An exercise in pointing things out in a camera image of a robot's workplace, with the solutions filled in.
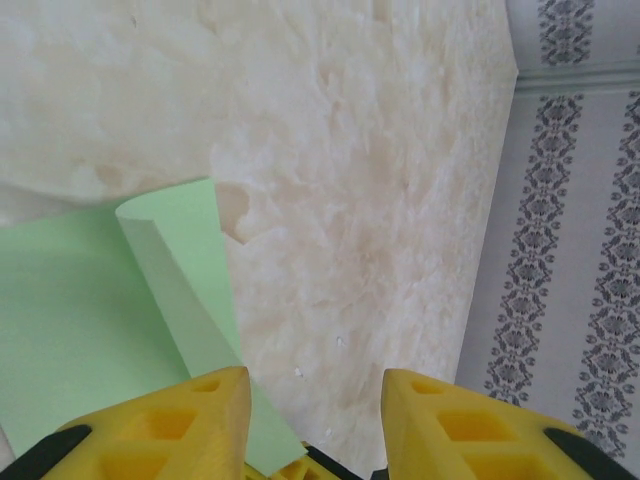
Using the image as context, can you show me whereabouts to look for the aluminium frame post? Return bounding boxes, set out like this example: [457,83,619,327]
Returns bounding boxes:
[514,68,640,97]

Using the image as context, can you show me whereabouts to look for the green square paper sheet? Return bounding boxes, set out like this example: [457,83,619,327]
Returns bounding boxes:
[0,177,310,477]

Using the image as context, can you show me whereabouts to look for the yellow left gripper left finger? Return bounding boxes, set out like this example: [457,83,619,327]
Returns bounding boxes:
[9,365,251,480]

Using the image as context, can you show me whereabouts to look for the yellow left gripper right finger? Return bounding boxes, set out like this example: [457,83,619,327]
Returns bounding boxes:
[381,368,619,480]

